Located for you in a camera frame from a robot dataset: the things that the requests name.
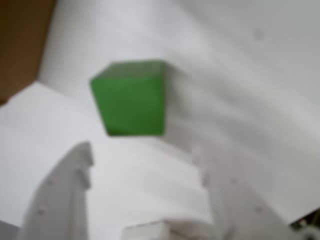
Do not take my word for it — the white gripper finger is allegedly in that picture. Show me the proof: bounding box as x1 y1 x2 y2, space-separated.
192 144 296 240
17 141 95 240

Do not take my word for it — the green cube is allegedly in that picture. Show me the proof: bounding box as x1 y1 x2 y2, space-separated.
89 58 168 138

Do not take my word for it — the brown cardboard box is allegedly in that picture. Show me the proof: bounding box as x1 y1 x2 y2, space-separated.
0 0 57 106

